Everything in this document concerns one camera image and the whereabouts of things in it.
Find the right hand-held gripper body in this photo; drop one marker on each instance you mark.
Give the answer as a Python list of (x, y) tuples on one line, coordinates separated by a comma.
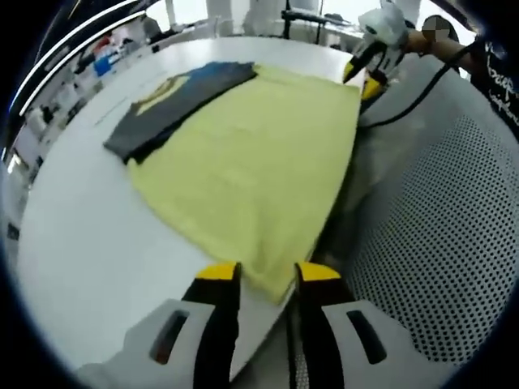
[(389, 28)]

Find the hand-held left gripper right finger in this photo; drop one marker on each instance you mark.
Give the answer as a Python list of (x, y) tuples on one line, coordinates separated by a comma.
[(324, 324)]

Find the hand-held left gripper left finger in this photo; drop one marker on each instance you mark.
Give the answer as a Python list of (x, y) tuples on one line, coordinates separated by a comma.
[(211, 316)]

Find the yellow blue grey garment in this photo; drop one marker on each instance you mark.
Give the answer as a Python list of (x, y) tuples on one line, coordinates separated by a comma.
[(251, 170)]

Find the person's black printed shirt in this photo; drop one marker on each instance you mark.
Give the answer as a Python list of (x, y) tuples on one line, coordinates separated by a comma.
[(498, 81)]

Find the white mesh chair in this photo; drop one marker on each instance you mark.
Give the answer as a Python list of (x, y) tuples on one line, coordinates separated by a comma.
[(438, 223)]

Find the blue storage bin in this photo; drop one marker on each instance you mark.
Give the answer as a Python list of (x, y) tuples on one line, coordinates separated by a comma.
[(102, 66)]

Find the black frame desk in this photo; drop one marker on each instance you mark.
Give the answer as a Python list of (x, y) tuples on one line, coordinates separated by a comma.
[(302, 16)]

